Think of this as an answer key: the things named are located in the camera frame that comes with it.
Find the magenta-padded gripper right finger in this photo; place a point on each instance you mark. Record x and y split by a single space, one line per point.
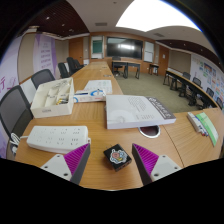
156 165

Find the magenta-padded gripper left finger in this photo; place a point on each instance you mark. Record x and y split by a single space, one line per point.
66 165

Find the black block charger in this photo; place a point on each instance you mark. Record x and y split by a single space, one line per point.
117 156

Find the white power strip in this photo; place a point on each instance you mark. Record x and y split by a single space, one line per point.
56 136

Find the round silver table grommet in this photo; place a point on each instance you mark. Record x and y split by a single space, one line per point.
149 131

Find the white compartment organizer box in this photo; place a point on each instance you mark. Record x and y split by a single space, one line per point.
53 110

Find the white pen box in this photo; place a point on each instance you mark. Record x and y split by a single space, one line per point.
195 121

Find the white book with dark stripe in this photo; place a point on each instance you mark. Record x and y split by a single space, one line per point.
133 111

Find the small brass metal parts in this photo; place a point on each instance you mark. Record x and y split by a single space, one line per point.
62 100

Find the green and white booklet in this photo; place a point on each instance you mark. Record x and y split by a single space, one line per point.
210 128

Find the black mesh office chair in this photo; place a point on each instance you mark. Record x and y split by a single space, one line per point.
11 110
41 77

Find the long wooden side table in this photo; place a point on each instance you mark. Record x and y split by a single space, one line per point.
190 85

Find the row of black chairs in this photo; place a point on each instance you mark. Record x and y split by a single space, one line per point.
197 81

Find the group of black office chairs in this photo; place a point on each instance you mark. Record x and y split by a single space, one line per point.
65 68

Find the small dark side desk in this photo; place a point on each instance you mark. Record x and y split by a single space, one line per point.
153 65

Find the brown wooden door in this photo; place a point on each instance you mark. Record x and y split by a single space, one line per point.
163 60
76 50

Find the black desk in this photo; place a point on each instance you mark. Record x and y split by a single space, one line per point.
126 64

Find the plain white whiteboard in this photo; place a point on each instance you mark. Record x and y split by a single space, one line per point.
149 51

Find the whiteboard with green panel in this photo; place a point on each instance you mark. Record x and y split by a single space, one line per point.
97 47

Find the large bright ceiling light panel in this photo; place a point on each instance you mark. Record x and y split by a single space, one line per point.
156 15

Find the group of colourful wall posters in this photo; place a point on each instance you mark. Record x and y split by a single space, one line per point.
211 76

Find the large black wall screen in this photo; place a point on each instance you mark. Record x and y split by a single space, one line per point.
124 48

